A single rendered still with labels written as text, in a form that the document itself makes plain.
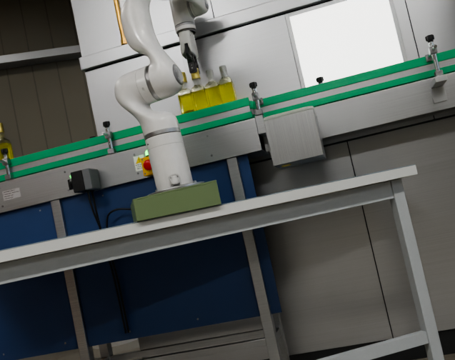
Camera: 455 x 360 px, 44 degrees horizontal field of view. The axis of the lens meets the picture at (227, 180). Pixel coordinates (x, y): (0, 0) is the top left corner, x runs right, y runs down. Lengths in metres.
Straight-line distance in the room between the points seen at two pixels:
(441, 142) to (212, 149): 0.91
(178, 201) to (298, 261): 0.82
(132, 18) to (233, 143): 0.58
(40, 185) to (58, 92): 2.64
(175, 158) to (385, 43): 1.05
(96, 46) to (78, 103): 2.26
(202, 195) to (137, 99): 0.39
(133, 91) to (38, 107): 3.14
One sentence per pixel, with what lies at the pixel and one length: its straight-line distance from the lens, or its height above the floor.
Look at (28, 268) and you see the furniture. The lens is 1.78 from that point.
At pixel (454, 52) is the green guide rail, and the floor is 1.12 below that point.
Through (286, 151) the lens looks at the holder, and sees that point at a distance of 1.89.
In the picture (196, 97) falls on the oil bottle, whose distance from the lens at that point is 2.30.
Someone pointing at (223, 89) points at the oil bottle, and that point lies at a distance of 2.27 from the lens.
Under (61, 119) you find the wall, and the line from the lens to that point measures 4.92.
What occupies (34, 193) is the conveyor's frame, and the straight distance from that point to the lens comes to 2.40.
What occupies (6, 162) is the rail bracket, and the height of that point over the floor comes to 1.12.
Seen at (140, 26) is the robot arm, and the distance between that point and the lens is 1.91.
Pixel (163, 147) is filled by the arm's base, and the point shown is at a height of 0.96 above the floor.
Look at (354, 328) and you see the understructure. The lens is 2.42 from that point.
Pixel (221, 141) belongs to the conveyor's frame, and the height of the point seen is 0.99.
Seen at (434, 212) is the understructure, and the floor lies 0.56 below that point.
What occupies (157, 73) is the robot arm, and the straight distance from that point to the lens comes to 1.82.
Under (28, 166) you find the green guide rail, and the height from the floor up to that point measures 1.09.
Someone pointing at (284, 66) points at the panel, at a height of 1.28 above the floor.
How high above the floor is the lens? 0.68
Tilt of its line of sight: 4 degrees up
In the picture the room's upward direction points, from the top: 12 degrees counter-clockwise
